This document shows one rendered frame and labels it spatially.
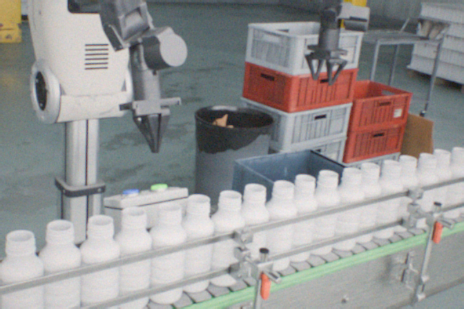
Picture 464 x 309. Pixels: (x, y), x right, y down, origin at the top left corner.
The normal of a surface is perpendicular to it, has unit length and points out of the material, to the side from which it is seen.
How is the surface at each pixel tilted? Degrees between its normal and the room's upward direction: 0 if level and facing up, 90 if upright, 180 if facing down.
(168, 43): 70
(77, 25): 90
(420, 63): 90
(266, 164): 90
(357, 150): 90
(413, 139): 103
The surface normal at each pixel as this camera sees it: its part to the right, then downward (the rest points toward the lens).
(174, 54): 0.64, -0.03
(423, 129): -0.80, 0.34
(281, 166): 0.57, 0.33
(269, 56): -0.74, 0.16
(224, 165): -0.19, 0.37
